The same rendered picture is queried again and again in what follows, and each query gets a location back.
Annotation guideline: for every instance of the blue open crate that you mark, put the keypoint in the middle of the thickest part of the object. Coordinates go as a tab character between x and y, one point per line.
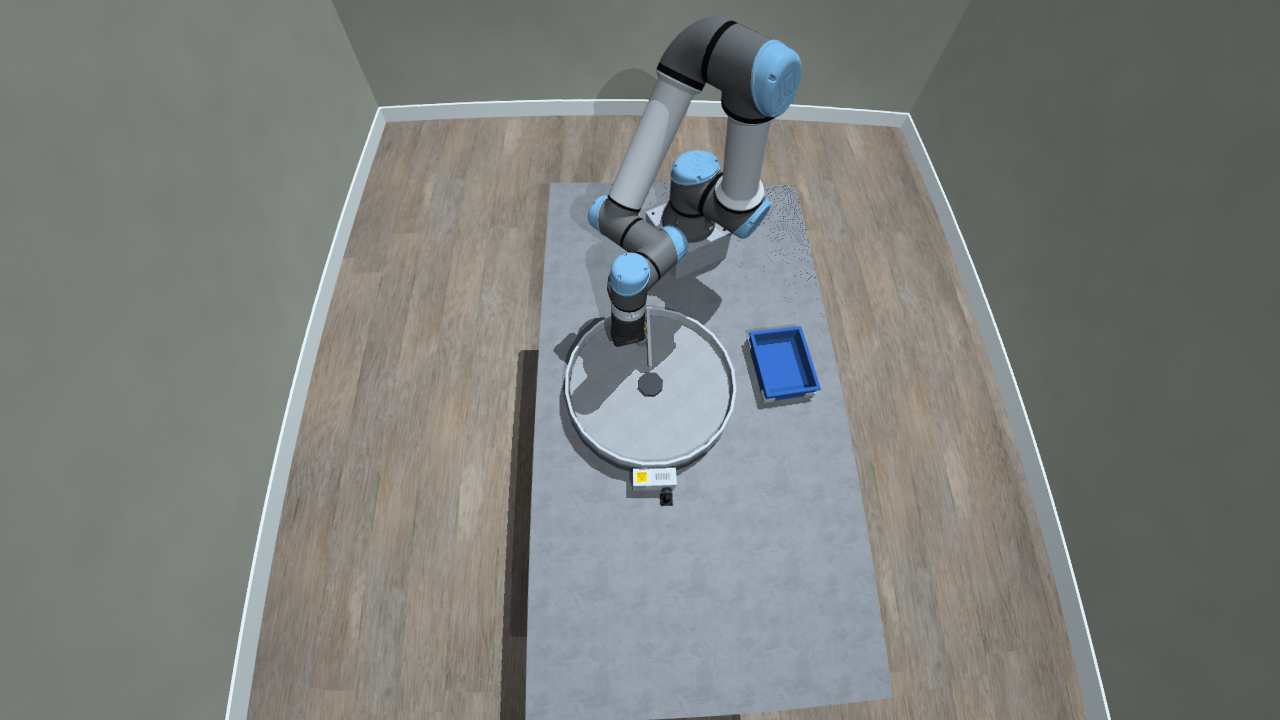
786	362

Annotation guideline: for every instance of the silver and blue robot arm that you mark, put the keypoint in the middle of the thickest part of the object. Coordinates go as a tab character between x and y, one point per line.
757	76

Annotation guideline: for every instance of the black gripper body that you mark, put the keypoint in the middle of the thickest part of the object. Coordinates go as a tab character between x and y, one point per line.
627	328

